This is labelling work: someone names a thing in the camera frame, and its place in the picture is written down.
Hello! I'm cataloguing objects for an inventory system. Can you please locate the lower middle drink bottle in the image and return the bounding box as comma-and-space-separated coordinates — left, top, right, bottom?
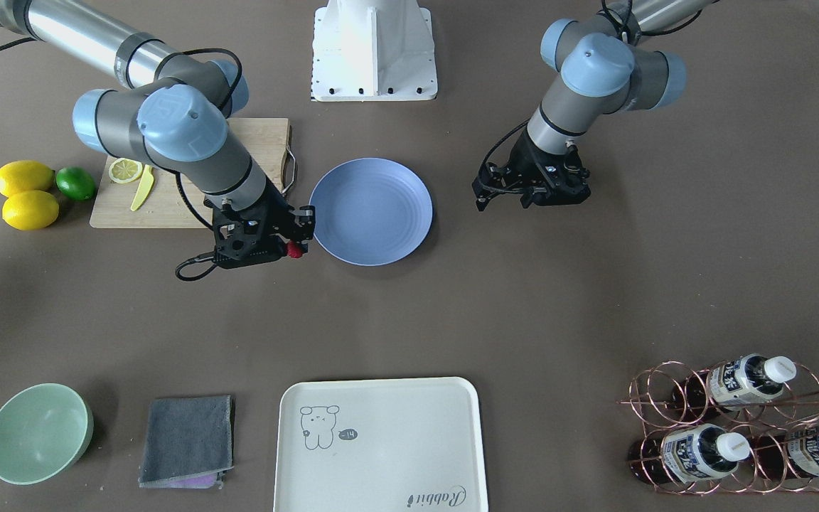
627, 422, 751, 486

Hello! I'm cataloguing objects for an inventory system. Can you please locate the blue plate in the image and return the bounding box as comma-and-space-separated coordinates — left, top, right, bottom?
309, 158, 434, 267

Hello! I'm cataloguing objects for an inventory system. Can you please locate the drink bottle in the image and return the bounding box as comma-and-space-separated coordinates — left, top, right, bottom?
753, 427, 819, 481
668, 353, 798, 422
627, 422, 751, 486

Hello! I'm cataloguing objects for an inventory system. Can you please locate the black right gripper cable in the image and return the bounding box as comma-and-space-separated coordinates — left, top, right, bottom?
154, 48, 243, 282

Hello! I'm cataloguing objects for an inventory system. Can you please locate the yellow lemon lower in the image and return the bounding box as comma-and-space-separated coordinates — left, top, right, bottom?
2, 189, 60, 230

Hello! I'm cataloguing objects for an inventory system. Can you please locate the copper wire bottle rack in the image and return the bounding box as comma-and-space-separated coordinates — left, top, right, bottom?
622, 361, 819, 496

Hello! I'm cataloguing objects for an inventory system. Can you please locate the yellow plastic knife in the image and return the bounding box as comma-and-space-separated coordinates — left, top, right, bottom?
129, 165, 155, 211

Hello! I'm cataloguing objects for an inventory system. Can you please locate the yellow lemon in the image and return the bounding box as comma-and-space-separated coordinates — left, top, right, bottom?
0, 159, 55, 198
2, 189, 60, 230

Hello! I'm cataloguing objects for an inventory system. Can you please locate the grey folded cloth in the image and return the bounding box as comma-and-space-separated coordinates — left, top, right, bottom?
139, 395, 234, 489

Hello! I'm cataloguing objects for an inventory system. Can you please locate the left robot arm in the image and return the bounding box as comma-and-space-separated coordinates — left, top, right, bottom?
471, 1, 707, 210

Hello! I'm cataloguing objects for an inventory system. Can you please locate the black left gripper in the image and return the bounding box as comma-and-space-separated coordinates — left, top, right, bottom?
471, 128, 591, 213

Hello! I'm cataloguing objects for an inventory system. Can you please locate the top drink bottle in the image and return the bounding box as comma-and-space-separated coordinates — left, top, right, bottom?
668, 353, 798, 422

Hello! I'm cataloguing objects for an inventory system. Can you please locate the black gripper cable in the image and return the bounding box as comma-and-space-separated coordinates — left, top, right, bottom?
154, 48, 243, 282
481, 119, 530, 186

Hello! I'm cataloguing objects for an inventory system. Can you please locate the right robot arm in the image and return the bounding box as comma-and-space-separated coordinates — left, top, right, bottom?
0, 1, 315, 269

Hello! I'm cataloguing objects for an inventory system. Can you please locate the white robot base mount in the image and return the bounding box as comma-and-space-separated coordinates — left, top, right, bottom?
310, 1, 439, 102

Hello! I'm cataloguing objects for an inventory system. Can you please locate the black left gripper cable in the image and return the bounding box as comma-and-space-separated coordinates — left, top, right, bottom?
481, 119, 530, 186

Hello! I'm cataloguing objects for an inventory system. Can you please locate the green bowl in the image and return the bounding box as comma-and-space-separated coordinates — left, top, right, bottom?
0, 383, 94, 486

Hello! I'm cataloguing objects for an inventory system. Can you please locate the green lime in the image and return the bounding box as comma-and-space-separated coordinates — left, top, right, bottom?
55, 166, 97, 201

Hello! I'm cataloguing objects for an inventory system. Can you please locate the yellow lemon upper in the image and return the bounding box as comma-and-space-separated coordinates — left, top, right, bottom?
0, 159, 55, 198

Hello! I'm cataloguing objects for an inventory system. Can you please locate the red strawberry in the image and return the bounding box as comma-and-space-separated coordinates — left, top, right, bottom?
287, 240, 306, 259

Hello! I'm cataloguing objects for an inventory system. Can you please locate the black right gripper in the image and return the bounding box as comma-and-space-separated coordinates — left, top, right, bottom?
212, 192, 316, 269

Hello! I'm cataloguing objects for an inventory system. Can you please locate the thin lemon slice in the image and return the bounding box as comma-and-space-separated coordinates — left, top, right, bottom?
107, 158, 145, 184

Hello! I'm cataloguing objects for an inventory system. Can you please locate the lower outer drink bottle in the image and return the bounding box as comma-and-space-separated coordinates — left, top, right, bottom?
753, 427, 819, 481

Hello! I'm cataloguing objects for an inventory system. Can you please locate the white rabbit tray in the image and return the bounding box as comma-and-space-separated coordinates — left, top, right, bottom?
273, 377, 490, 511

